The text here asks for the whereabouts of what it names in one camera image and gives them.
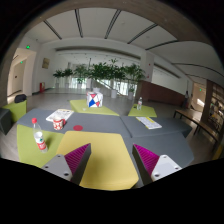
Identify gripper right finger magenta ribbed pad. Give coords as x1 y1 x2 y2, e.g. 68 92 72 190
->
132 144 181 185

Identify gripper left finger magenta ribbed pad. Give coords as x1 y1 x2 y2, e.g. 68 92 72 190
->
42 143 91 185

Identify clear water bottle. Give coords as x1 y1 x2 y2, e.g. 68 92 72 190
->
32 118 48 153

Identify distant water bottle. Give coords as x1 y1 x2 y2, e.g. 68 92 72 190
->
137 97 142 110

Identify red round coaster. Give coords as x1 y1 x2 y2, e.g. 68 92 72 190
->
73 125 83 131

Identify red and white paper cup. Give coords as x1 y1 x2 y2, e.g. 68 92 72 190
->
53 119 66 130

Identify yellow booklet on table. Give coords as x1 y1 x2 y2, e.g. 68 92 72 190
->
137 117 161 130

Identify open magazine on table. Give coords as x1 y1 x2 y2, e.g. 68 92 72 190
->
46 109 73 122

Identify wooden bench on right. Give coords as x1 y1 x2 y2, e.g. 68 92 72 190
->
173 110 219 143

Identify red blue white cube box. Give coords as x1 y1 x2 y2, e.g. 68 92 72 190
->
87 92 103 108

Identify dark grey chair far left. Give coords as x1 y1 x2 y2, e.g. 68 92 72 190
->
0 108 12 134

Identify black bag on chair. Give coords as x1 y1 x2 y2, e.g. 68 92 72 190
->
14 94 27 103

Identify red fire extinguisher box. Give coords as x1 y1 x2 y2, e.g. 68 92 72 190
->
39 82 45 93

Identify row of potted plants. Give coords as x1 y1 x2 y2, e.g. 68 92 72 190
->
53 59 145 94

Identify framed picture on wall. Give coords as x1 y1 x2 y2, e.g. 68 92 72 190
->
42 58 50 69

